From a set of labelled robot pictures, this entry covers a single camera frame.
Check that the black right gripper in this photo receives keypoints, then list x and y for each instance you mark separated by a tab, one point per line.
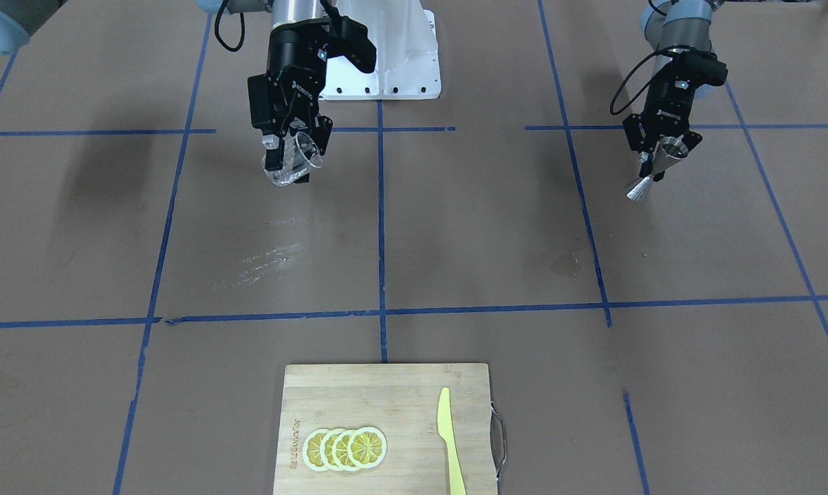
291	63

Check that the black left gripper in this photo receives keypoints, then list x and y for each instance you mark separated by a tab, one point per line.
667	102

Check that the lemon slices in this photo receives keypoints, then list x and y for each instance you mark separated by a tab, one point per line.
344	450

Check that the steel double jigger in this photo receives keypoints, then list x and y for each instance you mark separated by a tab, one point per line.
670	151

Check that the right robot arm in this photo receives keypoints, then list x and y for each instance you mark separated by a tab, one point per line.
229	25

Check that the clear shot glass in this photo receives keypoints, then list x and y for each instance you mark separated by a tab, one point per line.
290	159

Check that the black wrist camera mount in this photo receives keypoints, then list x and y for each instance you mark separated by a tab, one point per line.
348	38

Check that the yellow plastic knife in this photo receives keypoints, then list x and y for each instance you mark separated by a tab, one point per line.
445	425

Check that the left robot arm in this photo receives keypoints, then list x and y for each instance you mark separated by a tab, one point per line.
672	27

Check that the wooden cutting board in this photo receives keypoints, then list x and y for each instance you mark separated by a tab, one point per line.
401	400

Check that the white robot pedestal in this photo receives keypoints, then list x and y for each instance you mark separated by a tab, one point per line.
407	64

